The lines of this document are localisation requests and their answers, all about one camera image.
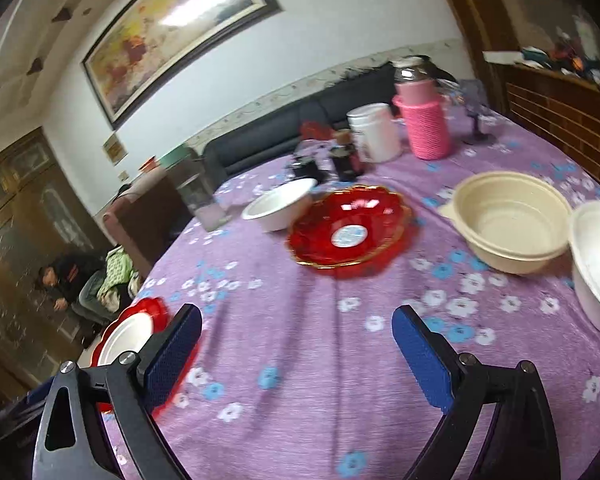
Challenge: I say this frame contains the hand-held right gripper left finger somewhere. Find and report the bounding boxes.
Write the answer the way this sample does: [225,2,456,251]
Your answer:
[32,303,203,480]

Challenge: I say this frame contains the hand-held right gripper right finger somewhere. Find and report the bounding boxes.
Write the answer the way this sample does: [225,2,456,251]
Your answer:
[391,304,563,480]

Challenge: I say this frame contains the red scalloped plate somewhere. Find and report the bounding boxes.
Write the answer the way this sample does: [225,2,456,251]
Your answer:
[89,296,201,416]

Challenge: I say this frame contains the red plate with gold rim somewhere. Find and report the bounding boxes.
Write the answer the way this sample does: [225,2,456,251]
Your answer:
[286,185,415,278]

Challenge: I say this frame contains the green cloth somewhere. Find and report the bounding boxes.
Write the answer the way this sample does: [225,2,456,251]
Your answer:
[97,250,133,306]

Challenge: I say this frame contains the purple floral tablecloth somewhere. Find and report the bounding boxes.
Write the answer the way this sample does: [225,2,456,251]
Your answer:
[77,95,600,480]

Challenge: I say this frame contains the brown chair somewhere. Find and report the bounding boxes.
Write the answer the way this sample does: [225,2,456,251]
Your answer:
[102,167,201,266]

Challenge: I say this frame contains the clear glass container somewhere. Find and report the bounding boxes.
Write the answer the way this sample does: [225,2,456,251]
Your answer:
[160,142,233,233]

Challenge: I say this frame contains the black jar with cork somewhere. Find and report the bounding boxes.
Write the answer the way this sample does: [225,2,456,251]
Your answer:
[330,129,366,182]

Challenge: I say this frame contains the dark wooden cabinet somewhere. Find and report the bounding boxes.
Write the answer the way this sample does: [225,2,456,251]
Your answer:
[0,127,111,391]

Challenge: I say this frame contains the black cylindrical device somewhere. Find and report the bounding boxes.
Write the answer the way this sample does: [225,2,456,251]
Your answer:
[287,152,326,183]

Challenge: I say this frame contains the white plastic jar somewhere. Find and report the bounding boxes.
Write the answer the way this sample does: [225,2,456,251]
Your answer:
[346,102,403,163]

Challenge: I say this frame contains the pink knit-sleeved thermos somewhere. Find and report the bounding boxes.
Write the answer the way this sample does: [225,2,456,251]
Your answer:
[392,57,453,161]

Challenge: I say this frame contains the red bag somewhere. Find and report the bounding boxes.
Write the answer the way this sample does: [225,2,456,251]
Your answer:
[300,121,331,143]

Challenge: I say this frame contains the black leather sofa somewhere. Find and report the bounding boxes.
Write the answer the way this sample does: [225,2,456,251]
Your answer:
[202,62,398,181]

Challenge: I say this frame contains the black phone stand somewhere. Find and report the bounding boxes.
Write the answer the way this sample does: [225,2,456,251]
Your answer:
[457,79,496,146]

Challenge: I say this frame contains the wooden sideboard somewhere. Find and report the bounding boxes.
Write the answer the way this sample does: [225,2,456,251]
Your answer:
[482,50,600,196]

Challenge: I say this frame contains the framed painting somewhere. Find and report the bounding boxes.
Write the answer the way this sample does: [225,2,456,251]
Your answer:
[80,0,285,131]

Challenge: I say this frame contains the clutter on sideboard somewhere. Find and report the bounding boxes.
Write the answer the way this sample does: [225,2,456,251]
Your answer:
[520,5,600,91]

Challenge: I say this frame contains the small yellow wall frame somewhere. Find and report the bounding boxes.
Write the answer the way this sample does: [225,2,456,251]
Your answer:
[102,132,127,165]

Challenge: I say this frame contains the wooden door frame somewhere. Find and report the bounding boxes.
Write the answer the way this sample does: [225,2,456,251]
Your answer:
[430,0,511,106]

